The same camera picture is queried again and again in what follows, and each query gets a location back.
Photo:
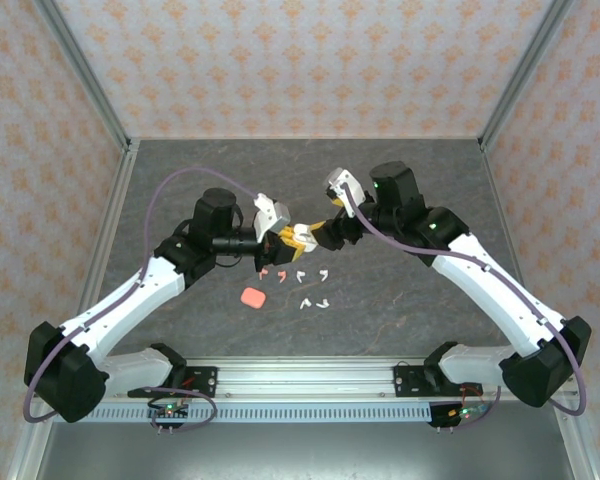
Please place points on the pink earbud charging case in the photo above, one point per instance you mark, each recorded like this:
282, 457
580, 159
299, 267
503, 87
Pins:
253, 297

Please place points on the right black-white robot arm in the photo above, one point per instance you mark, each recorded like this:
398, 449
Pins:
495, 295

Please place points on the left black-white robot arm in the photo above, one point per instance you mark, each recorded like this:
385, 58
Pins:
125, 305

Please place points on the grey metal panel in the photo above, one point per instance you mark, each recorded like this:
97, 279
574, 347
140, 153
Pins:
305, 450

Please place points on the small lit circuit board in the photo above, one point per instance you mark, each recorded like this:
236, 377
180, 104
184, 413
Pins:
169, 411
467, 412

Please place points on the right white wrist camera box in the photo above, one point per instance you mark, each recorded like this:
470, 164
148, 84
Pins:
345, 182

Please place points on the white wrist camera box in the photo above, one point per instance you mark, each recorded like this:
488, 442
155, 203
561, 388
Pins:
345, 182
275, 212

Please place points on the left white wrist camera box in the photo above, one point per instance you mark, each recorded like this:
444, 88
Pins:
275, 212

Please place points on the aluminium side rail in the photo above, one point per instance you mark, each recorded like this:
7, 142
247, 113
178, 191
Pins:
124, 175
491, 175

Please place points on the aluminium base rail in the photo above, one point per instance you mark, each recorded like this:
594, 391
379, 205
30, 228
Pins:
305, 380

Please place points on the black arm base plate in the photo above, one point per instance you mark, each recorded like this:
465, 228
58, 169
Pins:
202, 377
410, 380

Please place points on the aluminium frame post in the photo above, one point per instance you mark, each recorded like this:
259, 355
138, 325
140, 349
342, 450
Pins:
91, 82
524, 75

